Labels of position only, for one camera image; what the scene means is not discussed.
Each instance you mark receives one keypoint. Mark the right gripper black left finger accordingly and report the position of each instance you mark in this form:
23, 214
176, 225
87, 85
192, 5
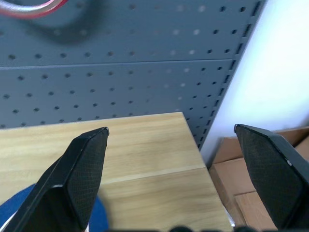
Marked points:
72, 174

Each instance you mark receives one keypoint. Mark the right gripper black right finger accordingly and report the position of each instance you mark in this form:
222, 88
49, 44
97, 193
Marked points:
272, 169

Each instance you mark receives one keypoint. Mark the blue tape roll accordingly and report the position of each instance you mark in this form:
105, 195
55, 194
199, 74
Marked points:
14, 205

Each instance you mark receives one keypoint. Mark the red tape roll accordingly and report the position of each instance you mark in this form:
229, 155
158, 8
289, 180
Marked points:
29, 10

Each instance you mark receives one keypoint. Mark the grey pegboard panel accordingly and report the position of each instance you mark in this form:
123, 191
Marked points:
144, 84

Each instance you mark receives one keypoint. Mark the brown cardboard box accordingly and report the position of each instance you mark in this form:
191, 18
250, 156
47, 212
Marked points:
229, 174

